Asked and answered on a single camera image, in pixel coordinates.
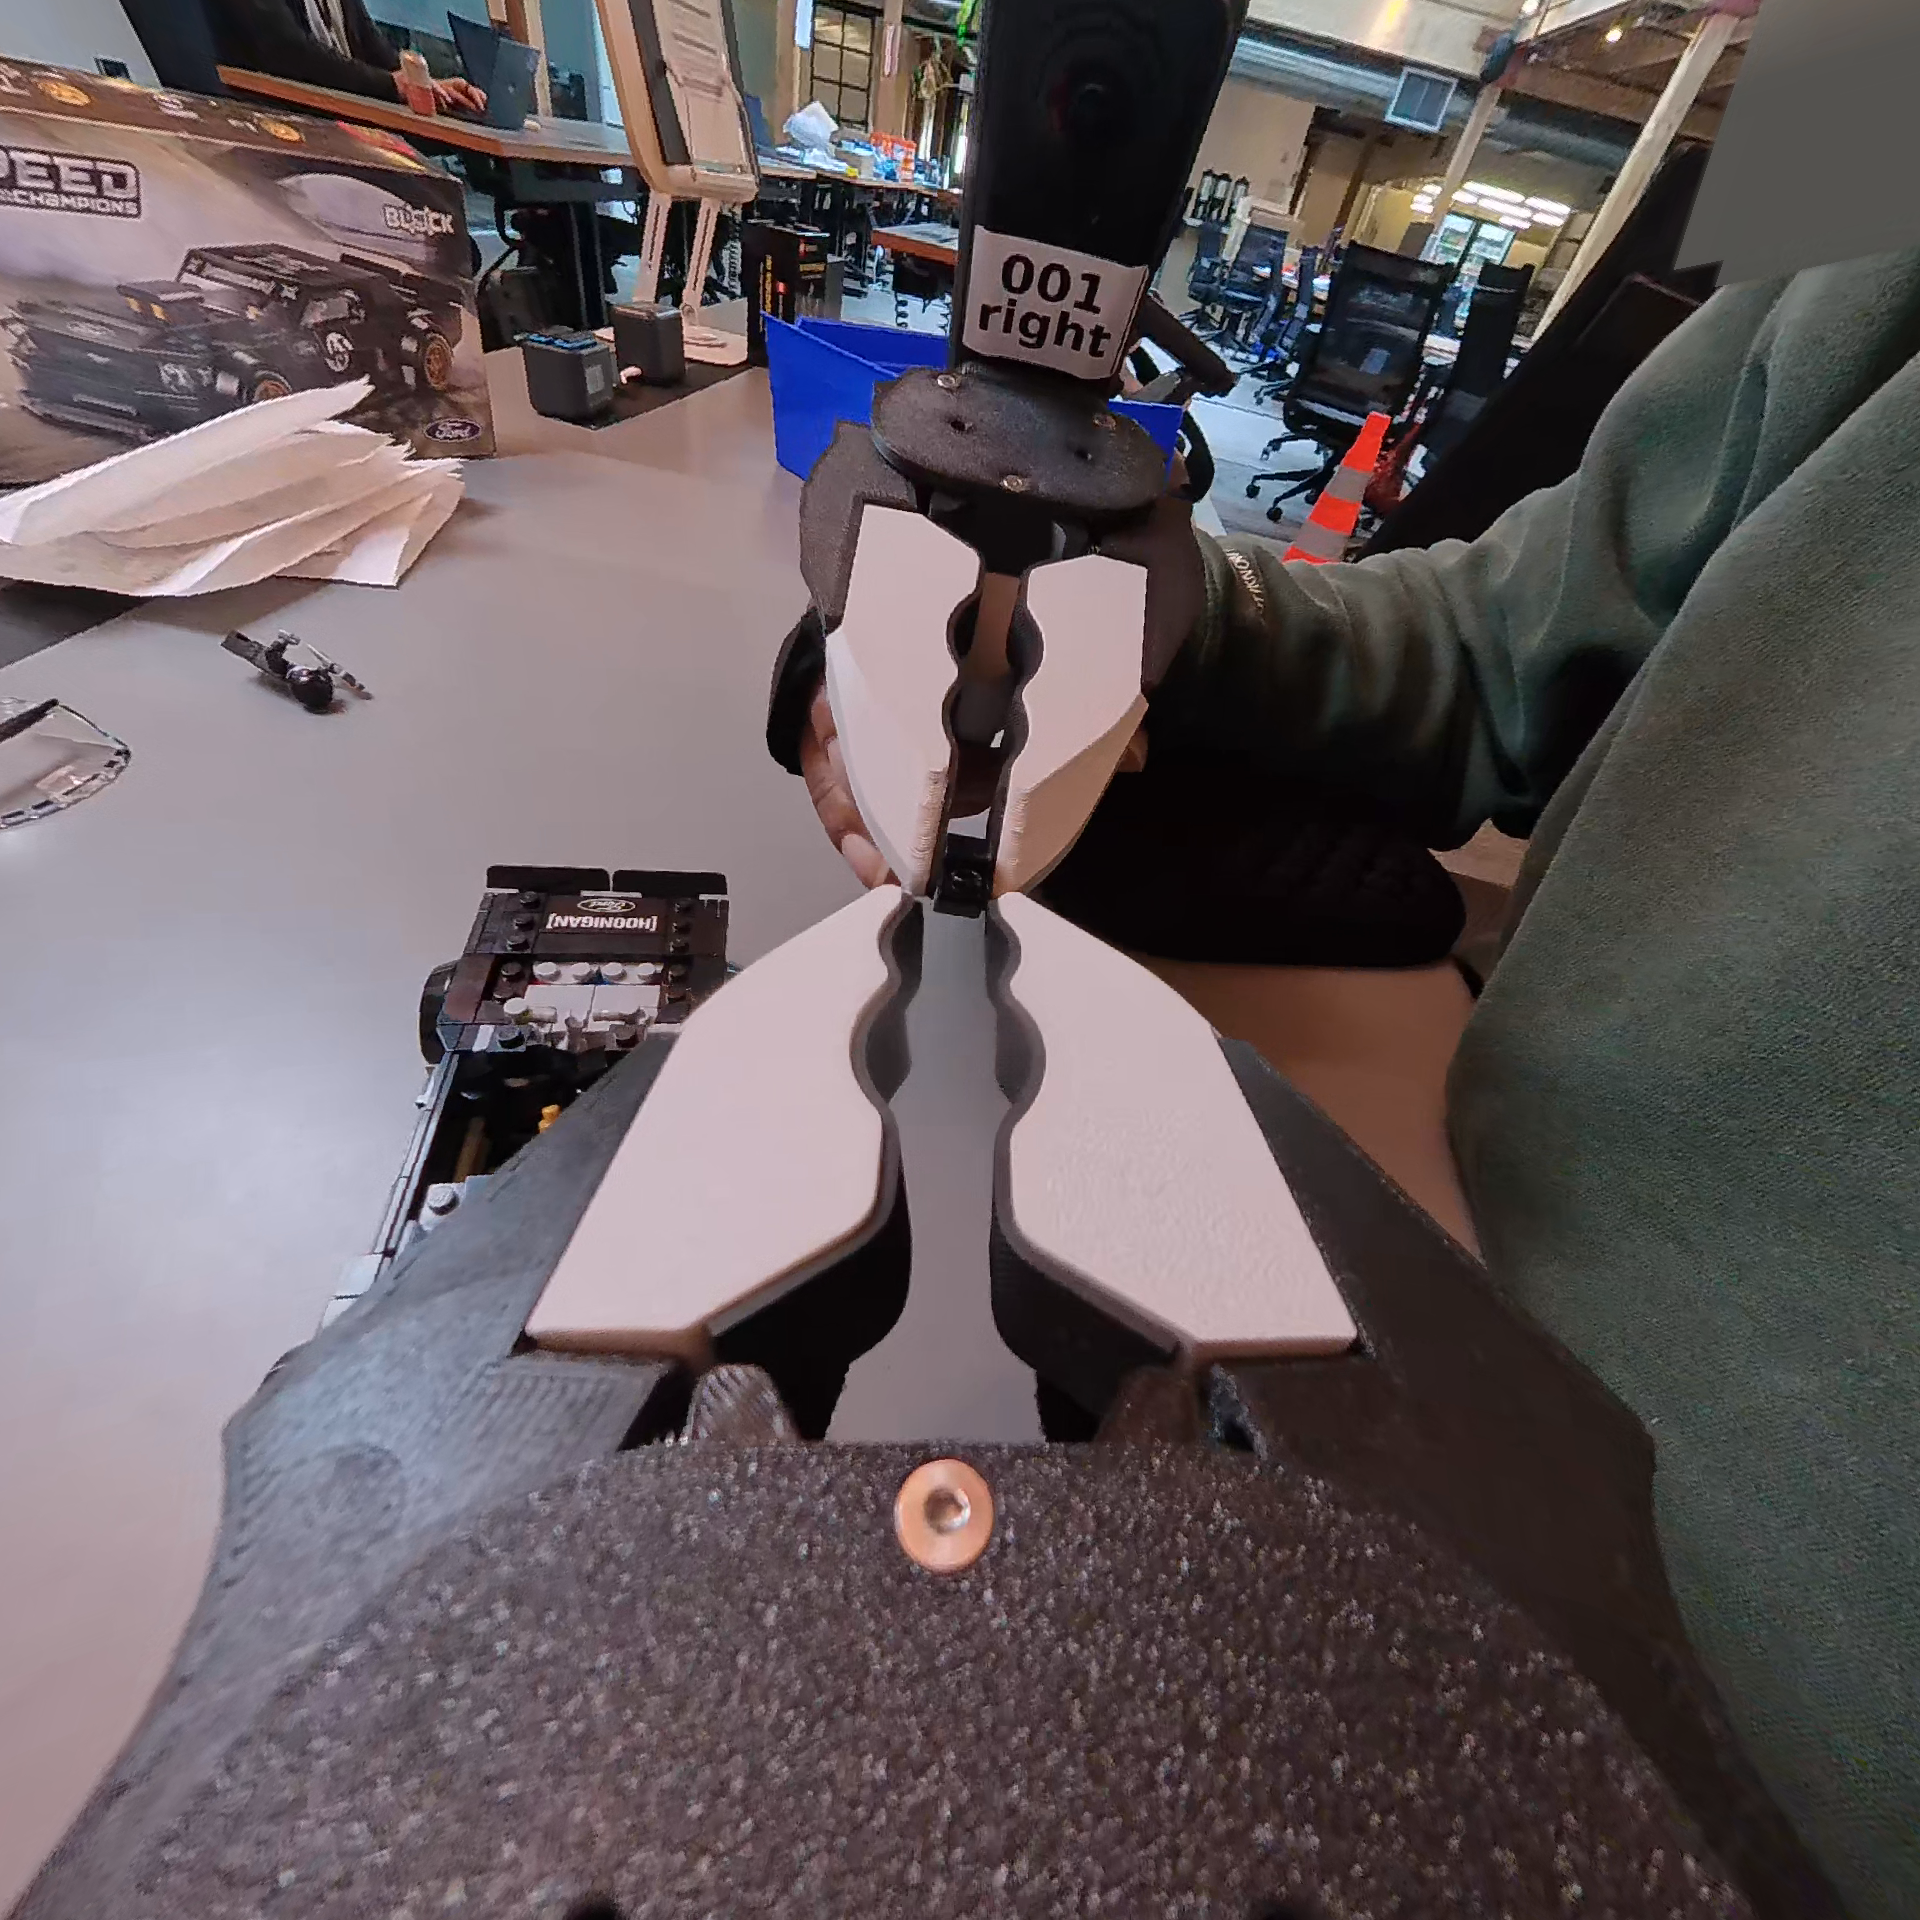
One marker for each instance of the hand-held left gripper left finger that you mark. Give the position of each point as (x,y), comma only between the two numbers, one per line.
(736,1170)

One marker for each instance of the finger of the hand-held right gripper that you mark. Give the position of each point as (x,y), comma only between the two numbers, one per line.
(1087,691)
(886,660)

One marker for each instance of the small black box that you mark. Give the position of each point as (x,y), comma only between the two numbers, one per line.
(569,373)
(649,337)

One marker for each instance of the clear lego windshield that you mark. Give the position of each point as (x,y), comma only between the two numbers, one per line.
(54,767)

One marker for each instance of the lego set box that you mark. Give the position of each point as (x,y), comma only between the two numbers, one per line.
(211,287)

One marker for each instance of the blue storage bin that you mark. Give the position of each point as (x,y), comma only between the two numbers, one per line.
(841,390)

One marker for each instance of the person's right forearm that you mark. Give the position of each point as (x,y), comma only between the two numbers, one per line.
(1501,631)

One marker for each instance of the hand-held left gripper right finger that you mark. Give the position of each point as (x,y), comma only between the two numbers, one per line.
(1171,1170)

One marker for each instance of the black lego axle assembly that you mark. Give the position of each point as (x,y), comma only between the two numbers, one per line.
(294,671)

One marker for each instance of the paper sign on stand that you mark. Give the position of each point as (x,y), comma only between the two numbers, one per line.
(685,121)

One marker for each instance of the black lego car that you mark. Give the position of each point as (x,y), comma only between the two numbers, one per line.
(571,991)

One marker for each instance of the orange striped object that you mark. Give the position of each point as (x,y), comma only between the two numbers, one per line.
(1343,496)

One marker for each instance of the white paper bags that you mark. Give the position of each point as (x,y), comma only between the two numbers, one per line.
(211,510)

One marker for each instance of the small black lego piece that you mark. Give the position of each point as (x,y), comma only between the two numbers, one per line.
(961,877)

